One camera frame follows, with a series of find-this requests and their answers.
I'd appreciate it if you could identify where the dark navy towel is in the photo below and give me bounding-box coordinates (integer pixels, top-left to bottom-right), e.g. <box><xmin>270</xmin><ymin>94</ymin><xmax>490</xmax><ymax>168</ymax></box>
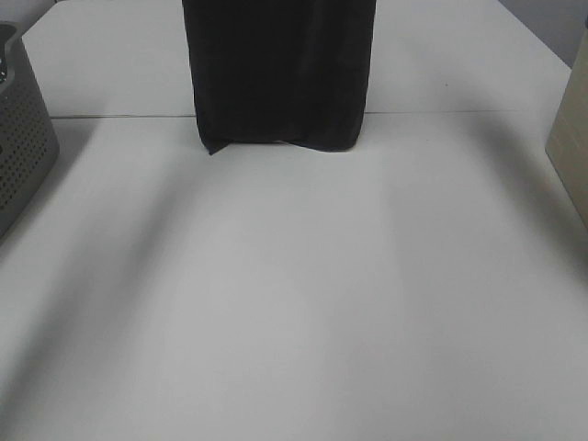
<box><xmin>183</xmin><ymin>0</ymin><xmax>377</xmax><ymax>153</ymax></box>

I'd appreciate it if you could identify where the grey perforated plastic basket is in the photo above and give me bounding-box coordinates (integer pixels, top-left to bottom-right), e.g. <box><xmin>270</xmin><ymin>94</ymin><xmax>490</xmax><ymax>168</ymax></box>
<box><xmin>1</xmin><ymin>21</ymin><xmax>60</xmax><ymax>235</ymax></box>

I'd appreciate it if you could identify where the beige woven storage box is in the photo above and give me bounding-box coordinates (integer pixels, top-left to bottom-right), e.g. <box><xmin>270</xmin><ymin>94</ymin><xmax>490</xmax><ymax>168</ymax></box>
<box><xmin>546</xmin><ymin>30</ymin><xmax>588</xmax><ymax>227</ymax></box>

